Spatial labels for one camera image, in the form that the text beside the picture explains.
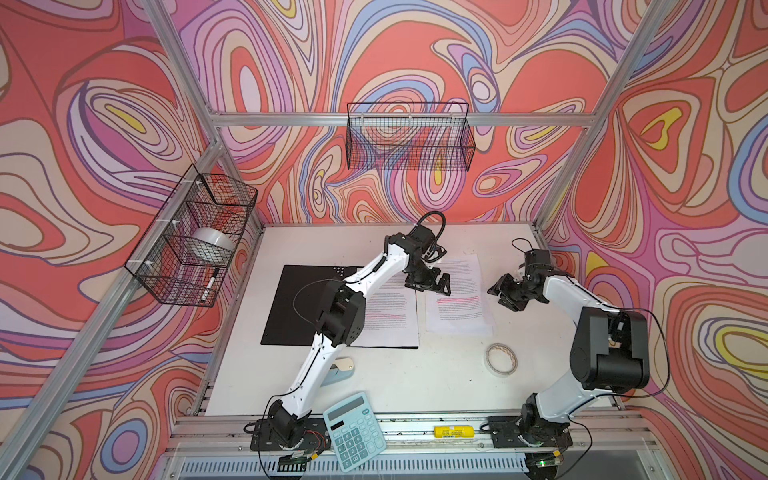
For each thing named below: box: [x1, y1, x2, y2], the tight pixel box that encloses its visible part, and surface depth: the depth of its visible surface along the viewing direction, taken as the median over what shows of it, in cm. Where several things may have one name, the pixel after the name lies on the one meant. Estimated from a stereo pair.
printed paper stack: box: [424, 253, 495, 337], surface depth 98 cm
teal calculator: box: [323, 392, 387, 473], surface depth 73 cm
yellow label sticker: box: [433, 426, 475, 439], surface depth 74 cm
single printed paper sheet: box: [350, 271, 419, 348], surface depth 95 cm
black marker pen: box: [201, 267, 220, 302], surface depth 73 cm
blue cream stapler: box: [320, 357, 355, 387], surface depth 82 cm
